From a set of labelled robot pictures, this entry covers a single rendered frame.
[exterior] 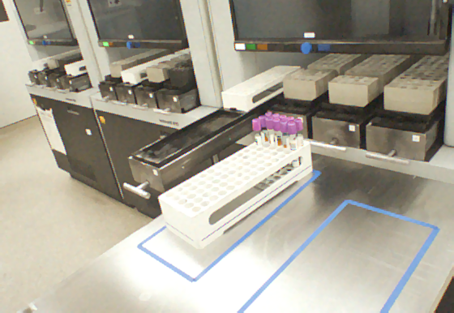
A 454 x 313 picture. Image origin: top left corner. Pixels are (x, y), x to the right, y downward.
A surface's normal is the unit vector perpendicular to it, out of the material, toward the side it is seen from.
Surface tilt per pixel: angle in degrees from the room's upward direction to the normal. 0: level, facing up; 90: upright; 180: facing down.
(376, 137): 90
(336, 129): 90
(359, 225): 0
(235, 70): 90
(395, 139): 90
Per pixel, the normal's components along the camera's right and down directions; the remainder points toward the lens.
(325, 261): -0.16, -0.90
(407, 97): -0.69, 0.40
